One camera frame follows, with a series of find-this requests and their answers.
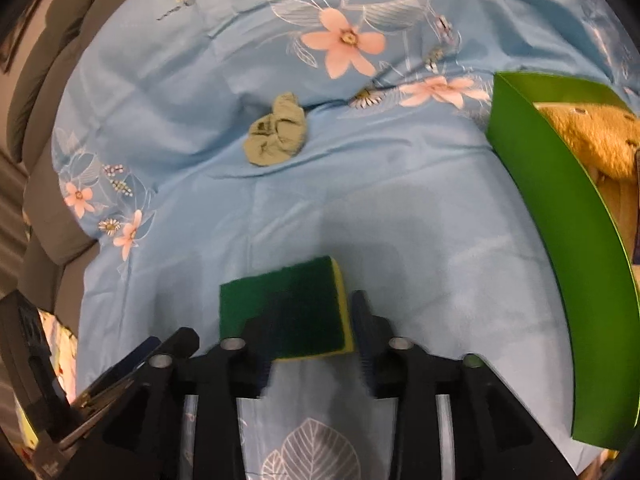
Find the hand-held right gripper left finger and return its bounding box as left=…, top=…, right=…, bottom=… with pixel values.
left=65, top=309, right=281, bottom=480

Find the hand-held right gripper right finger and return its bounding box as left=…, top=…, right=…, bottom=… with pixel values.
left=350, top=290, right=581, bottom=480

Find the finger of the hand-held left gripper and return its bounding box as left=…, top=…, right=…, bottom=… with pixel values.
left=55, top=380, right=137, bottom=453
left=82, top=336, right=162, bottom=401

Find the green yellow sponge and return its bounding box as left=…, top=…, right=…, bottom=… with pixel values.
left=219, top=255, right=357, bottom=362

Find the green cardboard box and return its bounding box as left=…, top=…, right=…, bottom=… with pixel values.
left=486, top=71, right=640, bottom=449

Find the beige quilted towel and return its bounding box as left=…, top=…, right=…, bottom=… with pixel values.
left=534, top=101, right=640, bottom=311

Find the crumpled green sock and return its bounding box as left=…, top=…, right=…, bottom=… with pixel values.
left=242, top=91, right=312, bottom=169

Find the blue floral bedsheet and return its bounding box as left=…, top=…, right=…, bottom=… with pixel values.
left=50, top=0, right=640, bottom=480

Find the grey sofa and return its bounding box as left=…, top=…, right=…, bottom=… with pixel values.
left=0, top=0, right=128, bottom=313

